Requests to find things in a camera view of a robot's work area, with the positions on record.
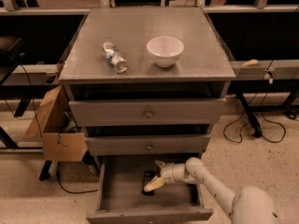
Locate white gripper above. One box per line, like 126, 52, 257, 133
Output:
143, 160, 189, 192

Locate black rxbar chocolate bar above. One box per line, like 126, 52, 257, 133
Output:
141, 171, 155, 196

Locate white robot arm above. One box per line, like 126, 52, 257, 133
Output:
143, 157, 280, 224

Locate grey open bottom drawer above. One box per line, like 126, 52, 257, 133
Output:
87, 154, 213, 224

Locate grey middle drawer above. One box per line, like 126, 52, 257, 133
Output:
85, 134, 210, 156

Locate grey top drawer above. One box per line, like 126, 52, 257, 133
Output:
69, 98, 226, 127

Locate grey drawer cabinet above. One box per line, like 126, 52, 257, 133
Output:
58, 7, 237, 170

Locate brown cardboard box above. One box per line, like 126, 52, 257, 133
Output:
23, 85, 87, 161

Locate black table leg right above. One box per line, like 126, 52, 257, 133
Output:
236, 92, 263, 138

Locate white ceramic bowl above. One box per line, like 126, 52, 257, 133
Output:
147, 36, 184, 67

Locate clear plastic water bottle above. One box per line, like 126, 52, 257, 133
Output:
102, 42, 127, 74

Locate black floor cable left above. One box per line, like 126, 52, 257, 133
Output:
55, 161, 99, 195

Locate black floor cable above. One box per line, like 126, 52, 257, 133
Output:
222, 91, 287, 144
55, 161, 99, 195

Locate black floor cable right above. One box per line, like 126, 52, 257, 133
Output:
222, 91, 287, 144

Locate yellow foam piece on rail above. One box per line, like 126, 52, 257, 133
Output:
242, 59, 258, 67

